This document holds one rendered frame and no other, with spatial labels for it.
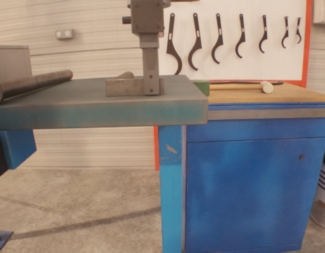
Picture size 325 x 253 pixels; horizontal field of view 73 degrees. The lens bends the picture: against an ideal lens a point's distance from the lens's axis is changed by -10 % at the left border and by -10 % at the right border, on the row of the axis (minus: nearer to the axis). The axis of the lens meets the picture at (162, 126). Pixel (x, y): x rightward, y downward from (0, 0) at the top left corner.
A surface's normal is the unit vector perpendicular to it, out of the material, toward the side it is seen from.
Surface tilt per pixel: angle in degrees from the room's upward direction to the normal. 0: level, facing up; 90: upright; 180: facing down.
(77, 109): 90
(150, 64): 120
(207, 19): 90
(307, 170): 90
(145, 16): 90
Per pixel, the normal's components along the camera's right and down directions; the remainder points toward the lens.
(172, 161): 0.00, 0.30
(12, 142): 1.00, -0.03
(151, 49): 0.01, 0.73
